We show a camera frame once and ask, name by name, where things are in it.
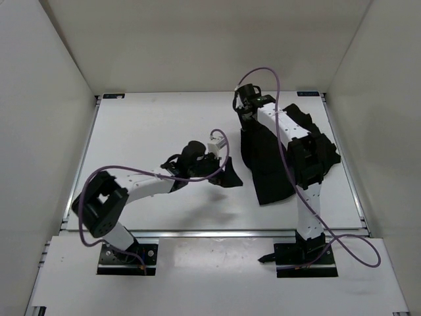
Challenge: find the right blue corner label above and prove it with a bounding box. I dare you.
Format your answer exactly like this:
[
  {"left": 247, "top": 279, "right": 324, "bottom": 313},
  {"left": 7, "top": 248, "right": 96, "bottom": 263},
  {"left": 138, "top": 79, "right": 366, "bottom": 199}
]
[{"left": 297, "top": 91, "right": 320, "bottom": 97}]

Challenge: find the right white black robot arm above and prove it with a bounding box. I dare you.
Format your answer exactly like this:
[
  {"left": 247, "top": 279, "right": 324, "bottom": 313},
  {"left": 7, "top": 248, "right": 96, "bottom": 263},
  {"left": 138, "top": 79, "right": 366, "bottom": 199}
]
[{"left": 232, "top": 84, "right": 341, "bottom": 268}]

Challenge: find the blue corner label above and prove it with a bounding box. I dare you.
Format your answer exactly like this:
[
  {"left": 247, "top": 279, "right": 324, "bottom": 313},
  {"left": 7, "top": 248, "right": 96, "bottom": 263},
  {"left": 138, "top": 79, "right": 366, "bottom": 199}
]
[
  {"left": 297, "top": 91, "right": 320, "bottom": 97},
  {"left": 102, "top": 93, "right": 125, "bottom": 99}
]

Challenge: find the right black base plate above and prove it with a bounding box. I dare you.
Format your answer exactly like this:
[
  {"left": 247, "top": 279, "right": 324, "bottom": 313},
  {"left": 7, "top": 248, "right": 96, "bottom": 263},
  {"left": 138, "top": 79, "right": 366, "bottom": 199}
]
[{"left": 274, "top": 243, "right": 339, "bottom": 278}]

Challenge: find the aluminium table frame rail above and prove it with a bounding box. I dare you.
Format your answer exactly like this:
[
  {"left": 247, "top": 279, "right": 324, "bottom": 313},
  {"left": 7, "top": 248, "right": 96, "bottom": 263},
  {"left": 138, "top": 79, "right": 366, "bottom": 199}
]
[{"left": 61, "top": 226, "right": 371, "bottom": 238}]

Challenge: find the black pleated skirt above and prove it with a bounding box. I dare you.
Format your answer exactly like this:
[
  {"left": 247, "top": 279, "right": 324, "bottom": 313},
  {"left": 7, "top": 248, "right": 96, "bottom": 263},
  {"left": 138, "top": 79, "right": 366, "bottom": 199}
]
[{"left": 240, "top": 103, "right": 341, "bottom": 205}]

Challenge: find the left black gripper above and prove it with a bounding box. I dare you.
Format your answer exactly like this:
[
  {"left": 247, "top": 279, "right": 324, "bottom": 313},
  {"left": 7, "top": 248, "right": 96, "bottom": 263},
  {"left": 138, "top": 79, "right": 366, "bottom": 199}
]
[{"left": 190, "top": 151, "right": 243, "bottom": 186}]

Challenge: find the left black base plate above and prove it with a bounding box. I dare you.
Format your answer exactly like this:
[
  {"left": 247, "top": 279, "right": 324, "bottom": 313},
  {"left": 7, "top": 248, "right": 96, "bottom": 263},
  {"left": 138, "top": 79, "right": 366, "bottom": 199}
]
[{"left": 97, "top": 239, "right": 159, "bottom": 277}]

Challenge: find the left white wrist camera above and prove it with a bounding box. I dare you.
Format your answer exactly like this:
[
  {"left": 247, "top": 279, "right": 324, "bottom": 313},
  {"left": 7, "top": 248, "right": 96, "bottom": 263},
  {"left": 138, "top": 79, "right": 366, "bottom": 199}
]
[{"left": 207, "top": 137, "right": 227, "bottom": 159}]

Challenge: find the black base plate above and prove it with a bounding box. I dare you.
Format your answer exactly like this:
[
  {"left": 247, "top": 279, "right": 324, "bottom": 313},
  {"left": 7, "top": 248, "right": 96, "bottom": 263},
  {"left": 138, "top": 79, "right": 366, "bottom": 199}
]
[
  {"left": 274, "top": 243, "right": 339, "bottom": 278},
  {"left": 97, "top": 239, "right": 159, "bottom": 277}
]

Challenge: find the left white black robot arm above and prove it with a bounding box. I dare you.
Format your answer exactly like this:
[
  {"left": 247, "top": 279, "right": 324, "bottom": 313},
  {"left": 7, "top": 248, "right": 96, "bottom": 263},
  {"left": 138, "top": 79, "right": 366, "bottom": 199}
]
[{"left": 72, "top": 137, "right": 243, "bottom": 266}]

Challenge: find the left blue corner label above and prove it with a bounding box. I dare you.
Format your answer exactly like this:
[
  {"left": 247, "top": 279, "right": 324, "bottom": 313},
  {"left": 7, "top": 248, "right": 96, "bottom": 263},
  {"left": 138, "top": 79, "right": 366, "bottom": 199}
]
[{"left": 102, "top": 93, "right": 125, "bottom": 99}]

